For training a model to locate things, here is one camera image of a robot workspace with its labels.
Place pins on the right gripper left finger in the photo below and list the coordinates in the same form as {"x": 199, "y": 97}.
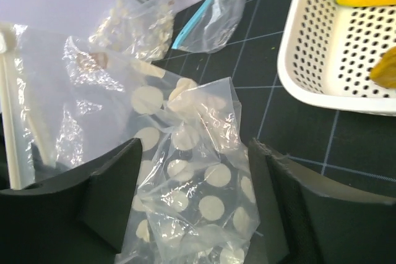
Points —
{"x": 79, "y": 216}

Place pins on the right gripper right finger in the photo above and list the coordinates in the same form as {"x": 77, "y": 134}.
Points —
{"x": 308, "y": 218}

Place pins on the polka dot zip bag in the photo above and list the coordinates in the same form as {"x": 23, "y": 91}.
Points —
{"x": 65, "y": 102}

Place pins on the white perforated plastic basket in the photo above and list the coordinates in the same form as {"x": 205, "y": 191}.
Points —
{"x": 327, "y": 52}

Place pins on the polka dot bag middle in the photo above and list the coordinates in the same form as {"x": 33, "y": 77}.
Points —
{"x": 143, "y": 32}

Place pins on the blue zipper clear bag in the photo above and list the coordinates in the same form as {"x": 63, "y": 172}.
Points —
{"x": 211, "y": 26}

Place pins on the black grid mat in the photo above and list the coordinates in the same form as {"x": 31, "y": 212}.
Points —
{"x": 351, "y": 148}

